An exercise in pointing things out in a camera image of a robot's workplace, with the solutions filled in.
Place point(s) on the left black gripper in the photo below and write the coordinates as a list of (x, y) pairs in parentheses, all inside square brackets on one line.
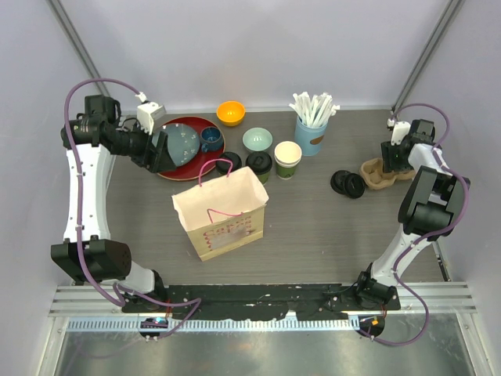
[(156, 158)]

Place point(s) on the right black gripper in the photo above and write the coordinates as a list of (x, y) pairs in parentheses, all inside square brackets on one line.
[(390, 164)]

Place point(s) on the brown cardboard cup carrier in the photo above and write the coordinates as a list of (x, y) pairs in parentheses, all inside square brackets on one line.
[(372, 173)]

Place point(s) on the stack of black lids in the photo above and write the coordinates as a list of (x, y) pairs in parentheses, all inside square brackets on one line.
[(347, 183)]

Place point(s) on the black coffee cup lid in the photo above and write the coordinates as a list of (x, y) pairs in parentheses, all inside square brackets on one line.
[(228, 162)]

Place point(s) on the pink paper bag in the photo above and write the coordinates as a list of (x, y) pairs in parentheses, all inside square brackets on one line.
[(224, 213)]

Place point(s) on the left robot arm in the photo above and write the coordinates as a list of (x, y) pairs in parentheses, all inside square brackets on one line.
[(93, 140)]

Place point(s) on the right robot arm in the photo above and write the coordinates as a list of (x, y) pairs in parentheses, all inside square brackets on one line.
[(436, 200)]

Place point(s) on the large blue-grey plate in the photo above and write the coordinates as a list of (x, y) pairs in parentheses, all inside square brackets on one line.
[(183, 143)]

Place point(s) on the red round tray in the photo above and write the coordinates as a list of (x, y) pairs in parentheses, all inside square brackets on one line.
[(190, 171)]

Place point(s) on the dark blue ceramic cup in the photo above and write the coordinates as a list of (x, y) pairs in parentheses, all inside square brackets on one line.
[(211, 139)]

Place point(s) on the orange bowl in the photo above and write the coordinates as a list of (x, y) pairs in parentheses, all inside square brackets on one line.
[(231, 113)]

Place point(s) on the light blue straw holder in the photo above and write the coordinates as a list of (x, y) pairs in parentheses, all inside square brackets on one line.
[(309, 139)]

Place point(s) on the bundle of white straws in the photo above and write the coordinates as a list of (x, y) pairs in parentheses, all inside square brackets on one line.
[(314, 111)]

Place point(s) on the light green bowl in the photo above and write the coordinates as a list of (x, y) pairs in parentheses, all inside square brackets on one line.
[(257, 140)]

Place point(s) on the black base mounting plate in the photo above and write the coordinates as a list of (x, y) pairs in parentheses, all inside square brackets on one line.
[(264, 302)]

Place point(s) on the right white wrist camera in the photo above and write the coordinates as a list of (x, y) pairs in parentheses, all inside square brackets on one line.
[(399, 130)]

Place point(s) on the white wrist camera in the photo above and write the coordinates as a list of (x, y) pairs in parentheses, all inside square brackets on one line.
[(148, 113), (399, 130)]

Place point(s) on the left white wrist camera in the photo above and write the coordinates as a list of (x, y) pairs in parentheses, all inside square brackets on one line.
[(148, 113)]

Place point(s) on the aluminium front rail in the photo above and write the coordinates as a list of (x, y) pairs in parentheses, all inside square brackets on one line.
[(87, 310)]

